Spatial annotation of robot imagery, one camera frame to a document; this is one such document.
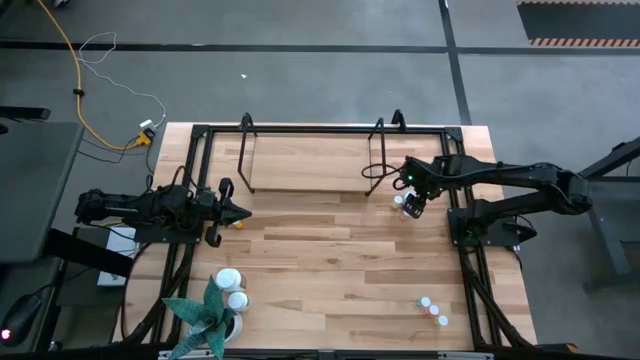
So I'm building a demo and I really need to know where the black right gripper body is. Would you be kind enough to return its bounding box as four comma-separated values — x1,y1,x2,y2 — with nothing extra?
399,155,444,199

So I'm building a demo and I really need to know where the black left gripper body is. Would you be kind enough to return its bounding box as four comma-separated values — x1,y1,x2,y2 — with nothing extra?
196,177,236,249

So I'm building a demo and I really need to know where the large white supplement bottle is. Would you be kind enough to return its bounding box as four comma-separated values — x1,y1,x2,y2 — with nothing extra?
214,267,248,294

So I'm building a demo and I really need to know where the medium white supplement bottle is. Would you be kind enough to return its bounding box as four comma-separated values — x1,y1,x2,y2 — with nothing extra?
227,290,252,314

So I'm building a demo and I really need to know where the white box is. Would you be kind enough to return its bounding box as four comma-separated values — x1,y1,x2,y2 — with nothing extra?
96,225,142,289

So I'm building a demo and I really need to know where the green artificial plant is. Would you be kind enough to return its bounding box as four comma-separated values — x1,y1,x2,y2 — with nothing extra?
162,274,236,360

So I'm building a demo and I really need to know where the white plant pot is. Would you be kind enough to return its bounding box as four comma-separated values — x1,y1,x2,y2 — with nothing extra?
223,312,245,344

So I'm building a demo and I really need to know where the black desk beam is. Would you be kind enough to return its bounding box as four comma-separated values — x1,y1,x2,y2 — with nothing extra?
43,227,134,279

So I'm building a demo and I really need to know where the dark grey desk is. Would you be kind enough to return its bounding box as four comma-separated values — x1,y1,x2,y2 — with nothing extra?
0,121,85,265

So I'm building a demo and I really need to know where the black metal stand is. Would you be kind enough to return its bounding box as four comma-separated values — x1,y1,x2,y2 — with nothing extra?
578,134,640,294

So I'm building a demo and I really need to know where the black orange object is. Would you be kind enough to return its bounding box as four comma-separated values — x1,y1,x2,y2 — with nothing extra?
534,342,580,355

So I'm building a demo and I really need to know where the black bar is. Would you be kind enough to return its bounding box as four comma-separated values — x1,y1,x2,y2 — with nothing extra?
0,105,52,122

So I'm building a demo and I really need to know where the black mat striped edge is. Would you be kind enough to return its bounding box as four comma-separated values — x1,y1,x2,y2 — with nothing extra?
515,0,640,49

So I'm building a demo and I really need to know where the black computer mouse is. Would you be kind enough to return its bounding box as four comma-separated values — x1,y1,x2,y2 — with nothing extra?
0,293,45,349

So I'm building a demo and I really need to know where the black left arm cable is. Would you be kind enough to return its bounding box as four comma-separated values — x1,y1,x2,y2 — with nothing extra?
171,164,202,192

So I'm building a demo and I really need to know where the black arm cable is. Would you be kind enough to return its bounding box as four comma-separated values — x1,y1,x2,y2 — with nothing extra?
360,162,409,192
171,164,202,192

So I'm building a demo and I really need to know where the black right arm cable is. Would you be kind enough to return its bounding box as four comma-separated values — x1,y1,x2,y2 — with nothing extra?
360,162,409,192

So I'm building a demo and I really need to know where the wooden shelf black wire frame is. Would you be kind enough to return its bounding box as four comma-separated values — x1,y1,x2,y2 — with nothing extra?
237,108,407,197

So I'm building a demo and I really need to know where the black aluminium table frame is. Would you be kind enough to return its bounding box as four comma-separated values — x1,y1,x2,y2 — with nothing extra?
112,122,539,354

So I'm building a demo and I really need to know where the thin white cable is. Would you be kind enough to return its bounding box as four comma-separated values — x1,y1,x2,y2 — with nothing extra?
77,31,168,126

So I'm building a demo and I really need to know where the yellow extension cable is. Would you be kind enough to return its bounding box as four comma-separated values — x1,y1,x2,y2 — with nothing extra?
35,0,144,151

